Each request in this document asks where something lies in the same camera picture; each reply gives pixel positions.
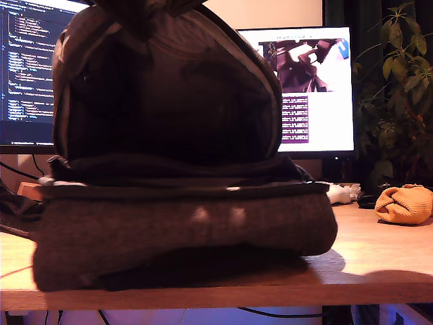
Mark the grey Google backpack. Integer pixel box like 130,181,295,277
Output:
32,0,339,293

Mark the yellow pair of socks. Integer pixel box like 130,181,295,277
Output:
374,183,433,226

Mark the monitor with dark code screen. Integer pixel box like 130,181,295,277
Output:
0,0,91,155

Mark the small wooden block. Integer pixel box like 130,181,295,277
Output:
17,181,45,200

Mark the dark curtain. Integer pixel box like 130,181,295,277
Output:
323,0,433,183

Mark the monitor with white screen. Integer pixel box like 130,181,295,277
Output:
236,26,356,160

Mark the white game controller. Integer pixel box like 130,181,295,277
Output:
326,182,362,205

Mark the green leafy house plant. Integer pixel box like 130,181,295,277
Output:
351,1,433,194

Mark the black table leg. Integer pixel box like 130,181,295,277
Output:
322,305,352,325

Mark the black desk cable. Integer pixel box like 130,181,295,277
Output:
0,161,45,180

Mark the black cable under table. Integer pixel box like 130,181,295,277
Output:
236,307,324,319

